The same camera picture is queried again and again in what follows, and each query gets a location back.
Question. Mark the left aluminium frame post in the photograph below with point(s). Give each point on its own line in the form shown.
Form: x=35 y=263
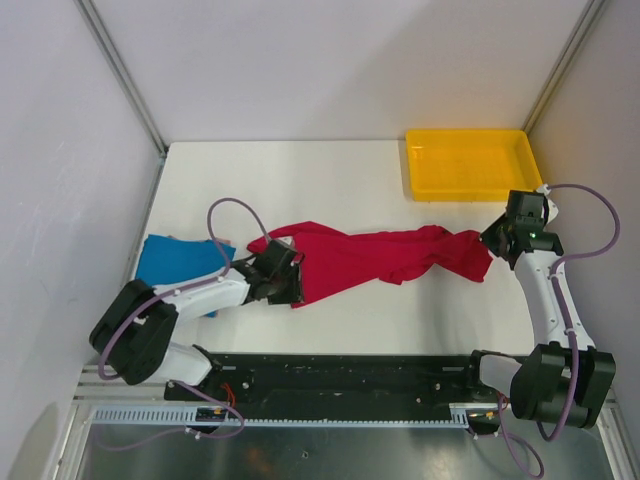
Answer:
x=108 y=48

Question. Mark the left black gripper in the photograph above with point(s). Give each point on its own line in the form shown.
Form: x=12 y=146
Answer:
x=294 y=294

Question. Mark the folded blue t shirt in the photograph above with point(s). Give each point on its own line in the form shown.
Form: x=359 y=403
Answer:
x=195 y=264

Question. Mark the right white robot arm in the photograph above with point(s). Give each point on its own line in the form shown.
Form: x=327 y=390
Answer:
x=565 y=380

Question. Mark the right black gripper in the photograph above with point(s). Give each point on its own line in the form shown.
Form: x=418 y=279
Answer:
x=487 y=237

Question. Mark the red polo shirt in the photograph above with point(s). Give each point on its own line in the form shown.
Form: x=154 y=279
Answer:
x=333 y=261

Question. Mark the yellow plastic tray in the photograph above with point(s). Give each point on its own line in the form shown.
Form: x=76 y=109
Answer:
x=469 y=165

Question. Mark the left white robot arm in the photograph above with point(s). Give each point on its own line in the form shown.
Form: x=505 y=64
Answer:
x=134 y=337

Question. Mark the grey slotted cable duct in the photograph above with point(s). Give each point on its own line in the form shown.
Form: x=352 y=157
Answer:
x=454 y=415

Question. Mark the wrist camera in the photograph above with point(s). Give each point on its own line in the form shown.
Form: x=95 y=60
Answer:
x=530 y=208
x=286 y=242

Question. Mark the aluminium frame post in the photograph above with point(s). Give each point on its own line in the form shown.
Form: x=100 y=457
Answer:
x=108 y=48
x=569 y=53

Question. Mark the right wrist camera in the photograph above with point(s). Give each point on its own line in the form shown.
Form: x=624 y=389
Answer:
x=530 y=208

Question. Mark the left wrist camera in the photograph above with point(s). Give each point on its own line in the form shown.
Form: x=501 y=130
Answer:
x=286 y=242

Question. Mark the right aluminium frame post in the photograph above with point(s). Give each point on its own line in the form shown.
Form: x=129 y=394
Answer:
x=569 y=53

